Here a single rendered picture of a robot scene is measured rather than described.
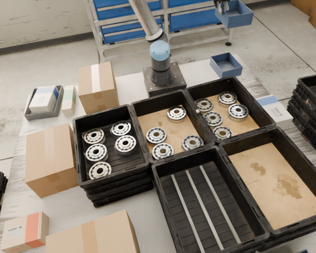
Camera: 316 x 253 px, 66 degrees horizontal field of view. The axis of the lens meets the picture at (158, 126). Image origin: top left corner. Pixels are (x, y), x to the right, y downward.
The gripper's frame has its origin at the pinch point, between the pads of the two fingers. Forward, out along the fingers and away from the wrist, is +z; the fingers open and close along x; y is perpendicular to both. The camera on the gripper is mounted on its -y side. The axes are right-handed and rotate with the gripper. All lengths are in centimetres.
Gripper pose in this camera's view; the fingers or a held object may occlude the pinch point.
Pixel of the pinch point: (221, 12)
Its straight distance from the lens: 162.7
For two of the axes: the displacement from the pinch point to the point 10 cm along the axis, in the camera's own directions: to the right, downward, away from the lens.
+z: 2.2, 6.3, 7.5
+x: 9.6, -2.7, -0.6
